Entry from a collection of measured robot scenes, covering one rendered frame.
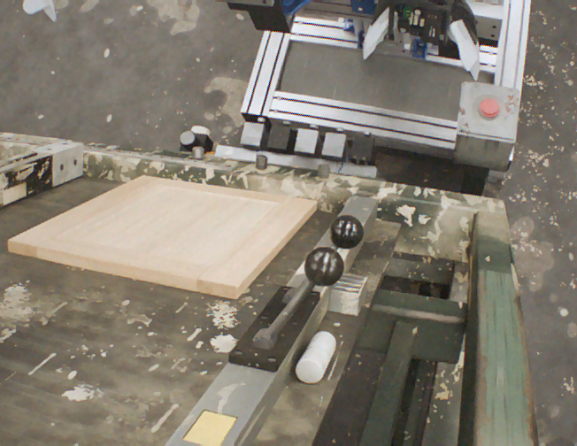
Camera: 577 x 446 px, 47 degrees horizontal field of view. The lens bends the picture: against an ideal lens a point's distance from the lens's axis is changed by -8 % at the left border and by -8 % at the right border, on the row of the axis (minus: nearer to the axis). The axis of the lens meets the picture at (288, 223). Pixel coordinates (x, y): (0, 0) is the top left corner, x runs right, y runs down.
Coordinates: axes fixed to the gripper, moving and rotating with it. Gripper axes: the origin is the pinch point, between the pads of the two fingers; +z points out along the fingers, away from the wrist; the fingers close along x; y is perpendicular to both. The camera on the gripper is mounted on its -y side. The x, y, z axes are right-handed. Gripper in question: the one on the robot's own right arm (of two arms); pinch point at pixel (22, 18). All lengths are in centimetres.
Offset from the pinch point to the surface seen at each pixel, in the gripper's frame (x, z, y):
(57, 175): -2.8, 37.6, 1.5
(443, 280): 76, 105, -45
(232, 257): 45, 23, 23
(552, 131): 104, 92, -107
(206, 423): 59, -4, 60
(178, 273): 41, 17, 31
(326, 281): 65, -4, 43
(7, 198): -2.7, 29.2, 16.5
